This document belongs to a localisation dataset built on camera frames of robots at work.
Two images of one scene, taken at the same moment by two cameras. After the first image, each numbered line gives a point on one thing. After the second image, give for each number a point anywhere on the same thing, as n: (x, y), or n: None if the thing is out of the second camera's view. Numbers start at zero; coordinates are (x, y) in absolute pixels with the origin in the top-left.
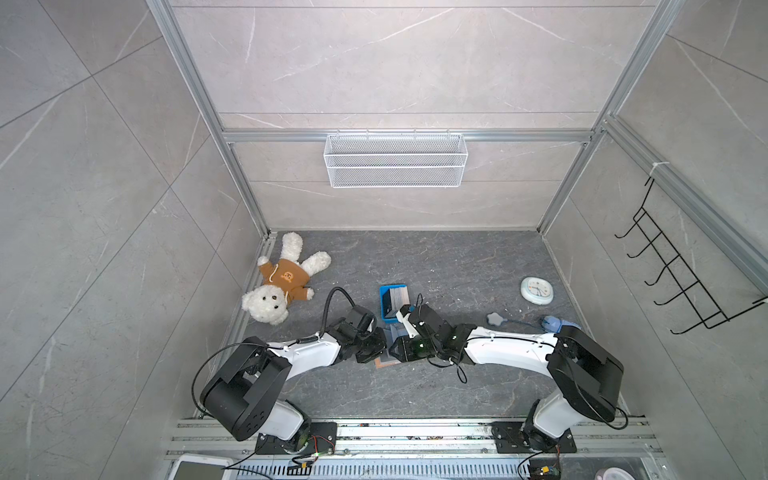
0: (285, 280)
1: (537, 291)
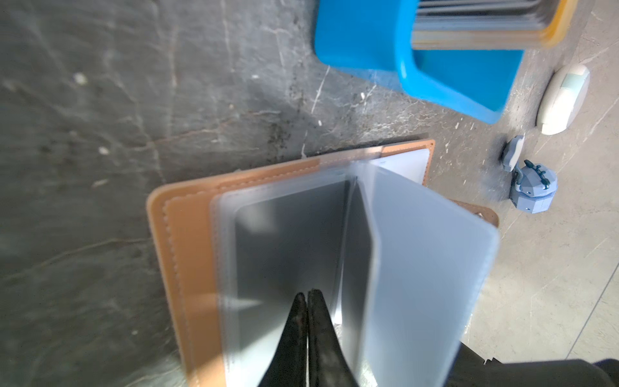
0: None
1: (562, 99)
